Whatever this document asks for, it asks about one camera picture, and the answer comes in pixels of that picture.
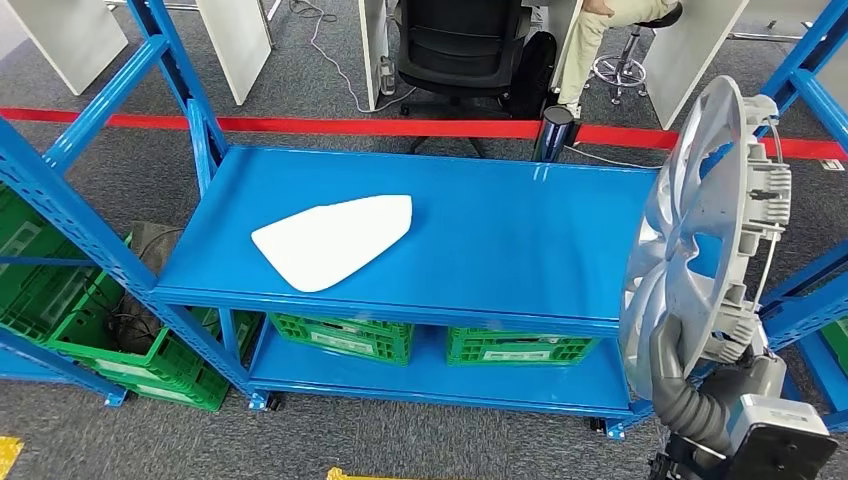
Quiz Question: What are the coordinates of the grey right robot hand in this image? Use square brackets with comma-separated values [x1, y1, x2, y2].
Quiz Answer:
[651, 315, 791, 427]

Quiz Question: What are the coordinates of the grey wheel hubcap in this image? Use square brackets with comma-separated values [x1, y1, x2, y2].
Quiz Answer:
[619, 74, 794, 402]

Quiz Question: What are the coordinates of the white plastic panel part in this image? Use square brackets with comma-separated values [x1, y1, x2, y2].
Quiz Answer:
[250, 193, 414, 294]

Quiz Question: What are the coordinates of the green plastic crate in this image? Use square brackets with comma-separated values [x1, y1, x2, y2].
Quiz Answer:
[0, 284, 87, 339]
[268, 312, 417, 367]
[820, 316, 848, 380]
[92, 360, 230, 413]
[0, 185, 101, 313]
[44, 231, 264, 392]
[445, 326, 603, 368]

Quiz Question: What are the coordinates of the chrome stool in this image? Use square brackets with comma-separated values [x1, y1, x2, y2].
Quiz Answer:
[591, 3, 684, 107]

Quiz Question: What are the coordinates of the black backpack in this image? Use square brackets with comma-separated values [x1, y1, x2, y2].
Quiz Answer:
[508, 29, 559, 122]

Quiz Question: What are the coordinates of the white desk panel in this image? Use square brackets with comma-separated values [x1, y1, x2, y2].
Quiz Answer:
[6, 0, 130, 97]
[357, 0, 392, 112]
[813, 52, 848, 115]
[641, 0, 751, 131]
[193, 0, 274, 107]

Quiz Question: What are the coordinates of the person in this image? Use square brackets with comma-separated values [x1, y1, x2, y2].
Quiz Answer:
[555, 0, 684, 122]

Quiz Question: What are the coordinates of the black office chair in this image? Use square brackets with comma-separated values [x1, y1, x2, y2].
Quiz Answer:
[396, 0, 535, 159]

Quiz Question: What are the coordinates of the white power strip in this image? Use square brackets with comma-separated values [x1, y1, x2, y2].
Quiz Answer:
[378, 56, 399, 97]

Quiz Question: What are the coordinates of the red barrier belt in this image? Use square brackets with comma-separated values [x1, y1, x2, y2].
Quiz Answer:
[0, 105, 848, 162]

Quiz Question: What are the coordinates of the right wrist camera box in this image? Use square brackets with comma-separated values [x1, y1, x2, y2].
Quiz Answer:
[723, 392, 841, 480]

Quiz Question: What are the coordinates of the white floor cable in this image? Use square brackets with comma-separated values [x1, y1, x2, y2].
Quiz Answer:
[289, 0, 419, 115]
[563, 142, 664, 172]

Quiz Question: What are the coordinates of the dark blue stanchion post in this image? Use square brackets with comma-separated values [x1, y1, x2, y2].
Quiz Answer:
[531, 104, 578, 164]

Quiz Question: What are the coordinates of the dark bag with cables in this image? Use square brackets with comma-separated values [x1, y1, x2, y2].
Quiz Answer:
[109, 220, 183, 356]

